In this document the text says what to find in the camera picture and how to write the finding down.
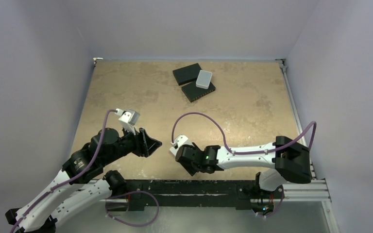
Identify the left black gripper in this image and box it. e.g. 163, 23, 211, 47
102, 122, 162, 166

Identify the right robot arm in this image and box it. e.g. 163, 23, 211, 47
170, 135, 312, 198

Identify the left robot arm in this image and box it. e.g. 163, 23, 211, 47
5, 128, 162, 233

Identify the black base bar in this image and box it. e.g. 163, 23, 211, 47
103, 170, 284, 213

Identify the black box front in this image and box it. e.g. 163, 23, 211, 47
181, 83, 216, 102

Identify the black box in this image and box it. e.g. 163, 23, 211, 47
181, 83, 216, 102
172, 63, 202, 86

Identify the black box rear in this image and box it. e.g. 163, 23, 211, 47
172, 63, 202, 86

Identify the white plastic box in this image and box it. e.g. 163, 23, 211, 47
195, 70, 213, 89

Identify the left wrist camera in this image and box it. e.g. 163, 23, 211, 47
115, 108, 140, 135

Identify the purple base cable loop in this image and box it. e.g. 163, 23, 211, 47
105, 190, 160, 227

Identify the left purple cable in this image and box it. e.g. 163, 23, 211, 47
9, 109, 120, 233

